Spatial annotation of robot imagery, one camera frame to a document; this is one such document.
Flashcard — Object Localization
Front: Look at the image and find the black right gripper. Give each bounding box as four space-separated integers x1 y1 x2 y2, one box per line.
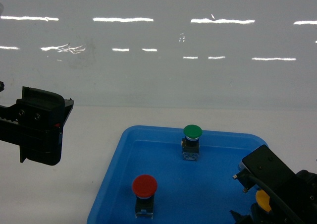
230 170 317 224

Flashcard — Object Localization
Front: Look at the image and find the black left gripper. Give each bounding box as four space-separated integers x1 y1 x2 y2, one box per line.
0 87 74 166

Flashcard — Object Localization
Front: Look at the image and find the yellow push button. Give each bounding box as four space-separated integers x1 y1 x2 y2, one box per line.
255 190 271 214

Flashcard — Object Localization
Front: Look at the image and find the red push button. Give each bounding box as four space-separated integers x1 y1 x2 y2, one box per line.
132 174 158 219

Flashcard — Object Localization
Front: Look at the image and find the blue plastic tray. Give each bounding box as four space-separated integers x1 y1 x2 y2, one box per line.
87 125 264 224

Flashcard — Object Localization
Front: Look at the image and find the green push button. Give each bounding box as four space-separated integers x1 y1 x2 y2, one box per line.
181 124 203 161

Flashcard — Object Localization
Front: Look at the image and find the black camera cable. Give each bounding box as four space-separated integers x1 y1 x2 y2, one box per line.
247 174 305 224

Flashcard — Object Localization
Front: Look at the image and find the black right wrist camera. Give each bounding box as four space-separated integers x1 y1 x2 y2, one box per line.
233 145 298 193

